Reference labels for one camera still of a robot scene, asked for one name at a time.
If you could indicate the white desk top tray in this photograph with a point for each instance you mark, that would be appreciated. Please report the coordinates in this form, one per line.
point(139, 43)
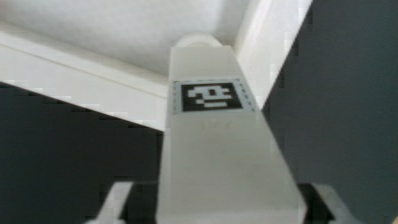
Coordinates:
point(86, 47)

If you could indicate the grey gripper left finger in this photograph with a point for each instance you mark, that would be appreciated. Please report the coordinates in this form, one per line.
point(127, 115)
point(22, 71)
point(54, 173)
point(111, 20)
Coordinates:
point(111, 210)

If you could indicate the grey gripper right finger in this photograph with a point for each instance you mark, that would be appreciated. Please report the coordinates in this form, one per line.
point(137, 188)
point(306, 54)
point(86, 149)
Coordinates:
point(343, 216)

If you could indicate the white desk leg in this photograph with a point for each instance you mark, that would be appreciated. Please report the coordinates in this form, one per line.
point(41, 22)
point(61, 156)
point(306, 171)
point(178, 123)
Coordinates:
point(226, 183)

